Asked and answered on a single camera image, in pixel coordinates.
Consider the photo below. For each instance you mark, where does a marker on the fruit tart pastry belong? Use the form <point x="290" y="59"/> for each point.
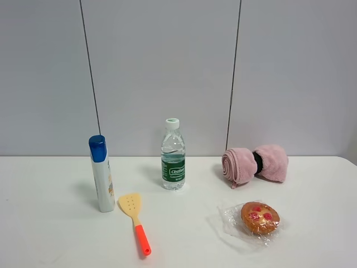
<point x="254" y="222"/>

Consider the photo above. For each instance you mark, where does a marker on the rolled pink towel black band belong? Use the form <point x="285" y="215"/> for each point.
<point x="241" y="165"/>

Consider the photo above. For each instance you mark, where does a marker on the yellow spatula orange handle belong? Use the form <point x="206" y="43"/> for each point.
<point x="130" y="204"/>

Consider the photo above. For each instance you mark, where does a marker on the white blue-capped shampoo bottle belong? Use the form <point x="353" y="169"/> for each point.
<point x="102" y="174"/>

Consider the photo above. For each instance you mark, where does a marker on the clear water bottle green label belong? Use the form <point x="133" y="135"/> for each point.
<point x="173" y="156"/>

